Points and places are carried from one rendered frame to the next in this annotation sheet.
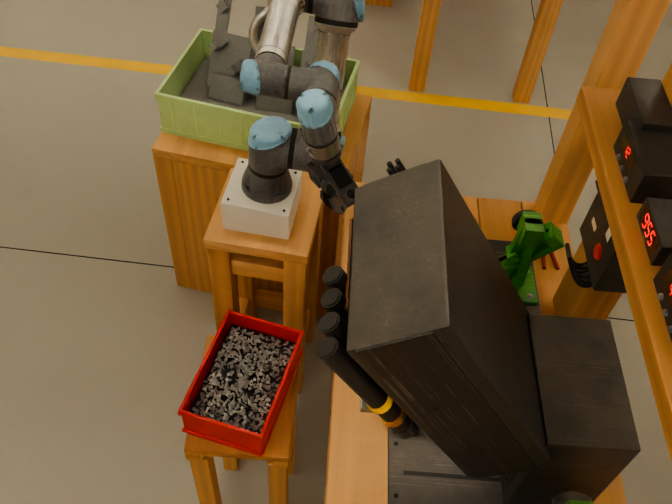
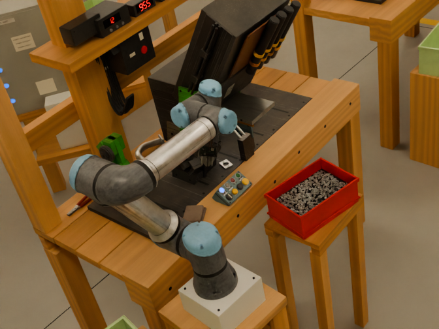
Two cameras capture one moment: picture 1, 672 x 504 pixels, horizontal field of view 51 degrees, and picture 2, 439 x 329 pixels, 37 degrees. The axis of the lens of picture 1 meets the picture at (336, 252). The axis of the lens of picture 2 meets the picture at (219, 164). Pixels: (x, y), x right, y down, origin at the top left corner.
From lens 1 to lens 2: 2.83 m
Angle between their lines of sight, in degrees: 84
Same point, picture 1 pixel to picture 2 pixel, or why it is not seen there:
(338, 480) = (294, 140)
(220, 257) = not seen: hidden behind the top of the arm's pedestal
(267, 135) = (208, 226)
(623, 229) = (147, 14)
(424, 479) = (256, 131)
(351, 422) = (271, 156)
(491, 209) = (77, 238)
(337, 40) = not seen: hidden behind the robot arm
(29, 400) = not seen: outside the picture
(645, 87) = (71, 25)
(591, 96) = (73, 59)
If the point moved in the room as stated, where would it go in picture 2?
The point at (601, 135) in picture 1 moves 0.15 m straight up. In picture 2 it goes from (99, 43) to (87, 6)
